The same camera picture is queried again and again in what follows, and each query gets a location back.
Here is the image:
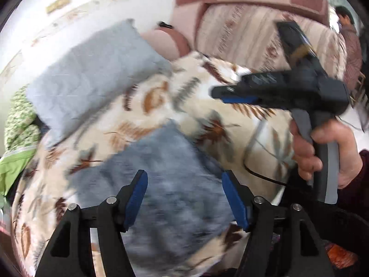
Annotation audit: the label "green patterned folded quilt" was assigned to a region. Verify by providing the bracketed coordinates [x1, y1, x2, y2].
[1, 86, 41, 197]

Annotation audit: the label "beige wall switch plate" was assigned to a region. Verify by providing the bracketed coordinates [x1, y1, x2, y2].
[46, 0, 71, 14]

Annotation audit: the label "grey-blue denim pants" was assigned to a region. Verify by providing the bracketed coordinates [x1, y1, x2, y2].
[68, 122, 234, 276]

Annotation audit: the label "person's right hand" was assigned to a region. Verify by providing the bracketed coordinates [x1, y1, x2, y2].
[290, 119, 363, 190]

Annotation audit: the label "black cable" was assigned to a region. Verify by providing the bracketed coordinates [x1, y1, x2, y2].
[243, 117, 289, 187]

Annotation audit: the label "small black object on headboard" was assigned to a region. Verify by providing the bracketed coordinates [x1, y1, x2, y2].
[158, 21, 174, 29]

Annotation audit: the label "striped floral cushion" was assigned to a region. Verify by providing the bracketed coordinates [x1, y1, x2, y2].
[196, 4, 346, 80]

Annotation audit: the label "person in background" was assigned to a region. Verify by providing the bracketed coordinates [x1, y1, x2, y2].
[335, 6, 362, 92]

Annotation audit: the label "leaf-print beige bed blanket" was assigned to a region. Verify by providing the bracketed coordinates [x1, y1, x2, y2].
[12, 53, 294, 276]

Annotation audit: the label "grey quilted pillow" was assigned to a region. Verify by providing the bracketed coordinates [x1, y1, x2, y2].
[26, 19, 172, 148]

